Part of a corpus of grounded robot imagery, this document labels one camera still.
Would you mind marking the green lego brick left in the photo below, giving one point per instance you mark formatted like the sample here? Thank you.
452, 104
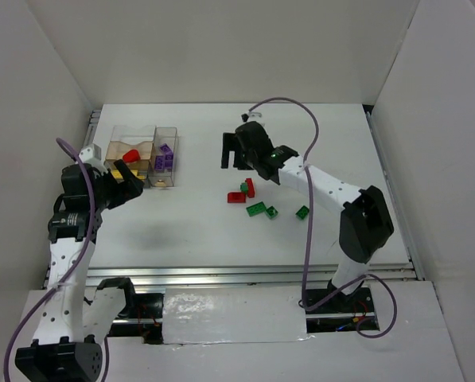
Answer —
256, 209

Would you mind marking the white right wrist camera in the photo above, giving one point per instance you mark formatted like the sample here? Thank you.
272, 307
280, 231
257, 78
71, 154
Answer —
251, 115

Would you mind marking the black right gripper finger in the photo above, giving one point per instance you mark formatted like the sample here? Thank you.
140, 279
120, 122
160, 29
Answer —
240, 161
230, 144

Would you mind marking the purple lego brick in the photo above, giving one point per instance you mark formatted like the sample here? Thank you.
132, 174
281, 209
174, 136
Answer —
159, 163

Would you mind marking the white foil covered panel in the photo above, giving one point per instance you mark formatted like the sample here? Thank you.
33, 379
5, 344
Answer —
251, 314

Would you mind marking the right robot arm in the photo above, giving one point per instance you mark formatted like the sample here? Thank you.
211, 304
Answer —
365, 224

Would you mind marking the red flower lego piece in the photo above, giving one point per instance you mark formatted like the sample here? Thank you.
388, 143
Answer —
132, 156

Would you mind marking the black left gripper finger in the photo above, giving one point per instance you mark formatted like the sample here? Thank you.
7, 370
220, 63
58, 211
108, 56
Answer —
117, 194
135, 185

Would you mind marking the red long lego brick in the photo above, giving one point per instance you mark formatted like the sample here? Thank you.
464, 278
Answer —
250, 188

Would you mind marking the green lego brick right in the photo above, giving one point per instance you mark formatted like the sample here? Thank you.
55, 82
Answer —
302, 213

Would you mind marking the red flat lego brick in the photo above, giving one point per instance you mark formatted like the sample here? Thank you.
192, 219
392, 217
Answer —
236, 197

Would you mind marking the clear compartment organizer tray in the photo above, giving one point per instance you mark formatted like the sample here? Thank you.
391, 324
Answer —
135, 147

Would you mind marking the aluminium front rail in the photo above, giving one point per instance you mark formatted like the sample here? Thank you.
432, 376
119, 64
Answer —
234, 276

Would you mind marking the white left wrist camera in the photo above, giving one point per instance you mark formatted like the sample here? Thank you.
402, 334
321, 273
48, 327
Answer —
90, 154

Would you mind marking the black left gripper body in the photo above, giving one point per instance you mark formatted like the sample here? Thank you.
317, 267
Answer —
115, 190

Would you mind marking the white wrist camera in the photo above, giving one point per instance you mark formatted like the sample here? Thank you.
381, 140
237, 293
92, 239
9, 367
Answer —
251, 115
90, 154

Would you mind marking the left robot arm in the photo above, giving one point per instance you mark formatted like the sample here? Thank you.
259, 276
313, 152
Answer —
71, 336

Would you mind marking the clear narrow container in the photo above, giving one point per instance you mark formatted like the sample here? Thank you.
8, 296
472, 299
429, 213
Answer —
168, 135

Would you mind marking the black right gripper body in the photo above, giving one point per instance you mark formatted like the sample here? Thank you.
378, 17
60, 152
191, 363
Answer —
239, 144

